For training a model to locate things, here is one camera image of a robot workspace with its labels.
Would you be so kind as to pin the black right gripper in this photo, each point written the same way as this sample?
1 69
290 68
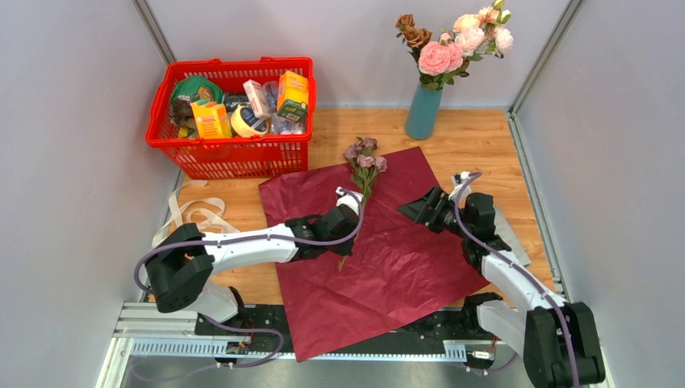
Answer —
417 210

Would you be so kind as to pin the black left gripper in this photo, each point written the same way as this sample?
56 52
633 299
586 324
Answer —
346 250

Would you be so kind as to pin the dark red wrapping paper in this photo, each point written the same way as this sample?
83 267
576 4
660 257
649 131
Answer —
398 272

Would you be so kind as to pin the mauve flower stem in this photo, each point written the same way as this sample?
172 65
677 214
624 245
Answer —
365 164

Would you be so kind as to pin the white printed ribbon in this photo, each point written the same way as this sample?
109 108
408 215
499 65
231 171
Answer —
212 209

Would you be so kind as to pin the pink flower stem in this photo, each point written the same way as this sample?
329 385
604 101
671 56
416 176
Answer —
440 62

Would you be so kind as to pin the pink flower bouquet brown wrap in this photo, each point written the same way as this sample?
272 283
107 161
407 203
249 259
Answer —
480 34

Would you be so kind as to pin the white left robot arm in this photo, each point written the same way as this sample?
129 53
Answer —
180 268

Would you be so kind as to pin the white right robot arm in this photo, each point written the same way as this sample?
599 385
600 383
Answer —
557 340

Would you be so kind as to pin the teal ceramic vase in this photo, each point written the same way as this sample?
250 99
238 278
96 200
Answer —
422 115

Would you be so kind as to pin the blue razor blister package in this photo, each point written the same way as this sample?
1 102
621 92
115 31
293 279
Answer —
504 230

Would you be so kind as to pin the red plastic shopping basket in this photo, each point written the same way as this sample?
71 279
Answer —
237 157

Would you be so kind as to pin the clear plastic bottle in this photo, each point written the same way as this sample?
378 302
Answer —
279 125

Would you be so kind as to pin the yellow tape roll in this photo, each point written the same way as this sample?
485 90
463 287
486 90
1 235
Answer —
244 123

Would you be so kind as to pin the orange green box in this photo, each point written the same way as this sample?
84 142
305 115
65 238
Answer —
293 97

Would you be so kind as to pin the white small box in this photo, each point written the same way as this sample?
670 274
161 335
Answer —
257 99

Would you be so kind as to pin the orange juice carton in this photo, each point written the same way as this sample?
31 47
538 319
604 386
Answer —
211 119

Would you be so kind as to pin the green snack bag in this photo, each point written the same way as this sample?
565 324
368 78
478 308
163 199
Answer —
196 88

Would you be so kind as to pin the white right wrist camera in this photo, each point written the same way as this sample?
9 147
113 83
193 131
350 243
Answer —
460 188

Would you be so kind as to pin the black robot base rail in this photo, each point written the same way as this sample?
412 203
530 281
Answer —
444 336

